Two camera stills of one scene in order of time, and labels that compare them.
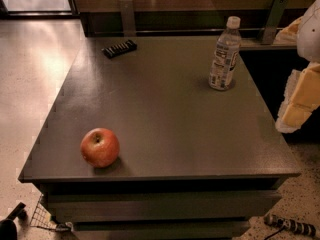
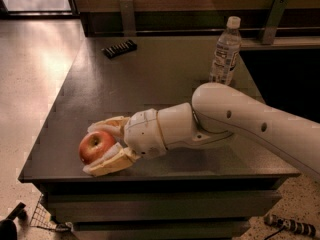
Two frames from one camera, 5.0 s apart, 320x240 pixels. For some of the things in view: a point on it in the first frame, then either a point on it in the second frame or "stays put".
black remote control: [119, 49] stays put
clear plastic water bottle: [226, 55] stays put
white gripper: [310, 34] to [143, 133]
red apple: [100, 147] stays put
